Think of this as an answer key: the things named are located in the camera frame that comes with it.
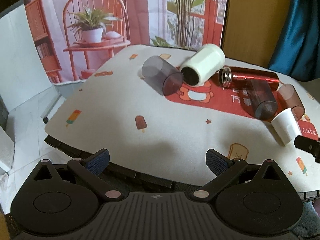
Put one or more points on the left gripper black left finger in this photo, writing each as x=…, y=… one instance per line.
x=87, y=171

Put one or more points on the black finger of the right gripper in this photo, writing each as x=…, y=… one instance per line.
x=308, y=145

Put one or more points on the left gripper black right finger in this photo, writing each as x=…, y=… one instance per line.
x=227, y=171

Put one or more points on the small white paper cup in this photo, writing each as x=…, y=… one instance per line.
x=286, y=126

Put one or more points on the reddish brown translucent cup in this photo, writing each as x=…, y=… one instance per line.
x=289, y=98

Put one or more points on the dark purple translucent cup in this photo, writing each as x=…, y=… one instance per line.
x=262, y=99

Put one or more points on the grey translucent plastic cup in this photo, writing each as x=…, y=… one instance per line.
x=160, y=75

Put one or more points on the large white cylindrical cup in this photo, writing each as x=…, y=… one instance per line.
x=200, y=67

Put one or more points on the printed living room backdrop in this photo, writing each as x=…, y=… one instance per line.
x=74, y=38

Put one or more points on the white patterned table mat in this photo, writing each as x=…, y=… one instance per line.
x=168, y=136

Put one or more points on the red metal thermos bottle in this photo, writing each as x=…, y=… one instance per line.
x=237, y=77

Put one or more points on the teal blue curtain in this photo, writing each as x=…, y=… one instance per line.
x=297, y=50

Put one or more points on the brown wooden board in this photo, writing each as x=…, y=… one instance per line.
x=252, y=29

